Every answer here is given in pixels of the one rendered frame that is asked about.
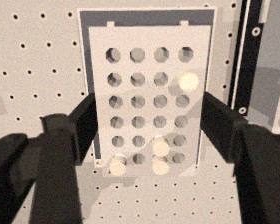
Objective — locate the grey flat plate with slots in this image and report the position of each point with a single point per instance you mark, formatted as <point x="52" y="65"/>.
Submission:
<point x="138" y="17"/>

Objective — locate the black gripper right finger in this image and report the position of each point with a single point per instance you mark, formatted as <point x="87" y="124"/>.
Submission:
<point x="255" y="153"/>

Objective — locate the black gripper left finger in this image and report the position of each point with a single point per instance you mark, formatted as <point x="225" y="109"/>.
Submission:
<point x="55" y="198"/>

